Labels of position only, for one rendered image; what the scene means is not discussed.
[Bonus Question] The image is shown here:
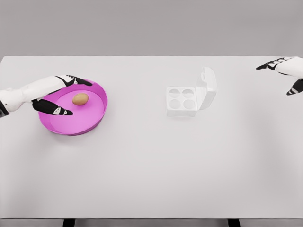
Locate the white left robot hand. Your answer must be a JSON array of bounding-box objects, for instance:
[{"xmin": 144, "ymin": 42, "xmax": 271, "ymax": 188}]
[{"xmin": 21, "ymin": 74, "xmax": 93, "ymax": 117}]

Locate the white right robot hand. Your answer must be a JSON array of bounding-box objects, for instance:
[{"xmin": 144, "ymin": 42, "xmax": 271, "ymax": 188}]
[{"xmin": 256, "ymin": 56, "xmax": 303, "ymax": 96}]

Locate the brown egg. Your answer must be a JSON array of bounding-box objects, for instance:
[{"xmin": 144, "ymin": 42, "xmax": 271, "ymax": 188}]
[{"xmin": 72, "ymin": 93, "xmax": 89, "ymax": 106}]

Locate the white egg box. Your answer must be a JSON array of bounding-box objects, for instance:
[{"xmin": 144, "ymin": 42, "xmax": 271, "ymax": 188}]
[{"xmin": 165, "ymin": 66, "xmax": 217, "ymax": 118}]

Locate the pink round plate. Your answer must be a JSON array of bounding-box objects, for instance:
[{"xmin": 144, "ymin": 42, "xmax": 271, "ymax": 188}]
[{"xmin": 38, "ymin": 79, "xmax": 109, "ymax": 136}]

